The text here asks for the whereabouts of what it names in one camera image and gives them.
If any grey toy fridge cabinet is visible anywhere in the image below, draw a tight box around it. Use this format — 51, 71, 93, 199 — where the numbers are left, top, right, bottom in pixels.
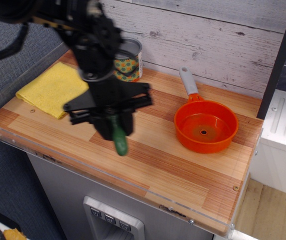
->
28, 154, 214, 240

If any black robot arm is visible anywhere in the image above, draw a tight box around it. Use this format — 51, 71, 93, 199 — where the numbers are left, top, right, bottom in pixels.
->
0, 0, 152, 142

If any black sleeved cable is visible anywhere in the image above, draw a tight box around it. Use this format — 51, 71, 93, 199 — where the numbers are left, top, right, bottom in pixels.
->
0, 22, 30, 66

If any silver dispenser panel with buttons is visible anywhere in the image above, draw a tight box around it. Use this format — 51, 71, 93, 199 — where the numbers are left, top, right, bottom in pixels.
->
83, 196, 145, 240

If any orange plastic pot grey handle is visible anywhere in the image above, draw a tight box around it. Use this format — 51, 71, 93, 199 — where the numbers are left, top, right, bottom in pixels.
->
174, 66, 239, 154

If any green toy cucumber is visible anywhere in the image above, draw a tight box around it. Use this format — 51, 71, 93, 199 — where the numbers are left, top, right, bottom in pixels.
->
110, 115, 128, 156

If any patterned tin can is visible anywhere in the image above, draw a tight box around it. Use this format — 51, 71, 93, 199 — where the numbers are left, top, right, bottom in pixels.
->
114, 37, 143, 82

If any white toy sink unit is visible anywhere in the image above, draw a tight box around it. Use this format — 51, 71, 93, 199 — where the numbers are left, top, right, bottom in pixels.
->
249, 90, 286, 193

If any yellow folded cloth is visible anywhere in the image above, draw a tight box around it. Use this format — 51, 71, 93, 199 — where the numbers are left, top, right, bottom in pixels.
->
16, 62, 89, 120

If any black vertical post right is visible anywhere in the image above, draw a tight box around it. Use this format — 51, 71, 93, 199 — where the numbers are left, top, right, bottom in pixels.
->
256, 29, 286, 120

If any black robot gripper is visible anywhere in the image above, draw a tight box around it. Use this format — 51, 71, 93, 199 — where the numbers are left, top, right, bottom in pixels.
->
63, 76, 152, 141

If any orange yellow object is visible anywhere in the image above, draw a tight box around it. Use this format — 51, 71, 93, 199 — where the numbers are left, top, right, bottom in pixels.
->
3, 228, 27, 240

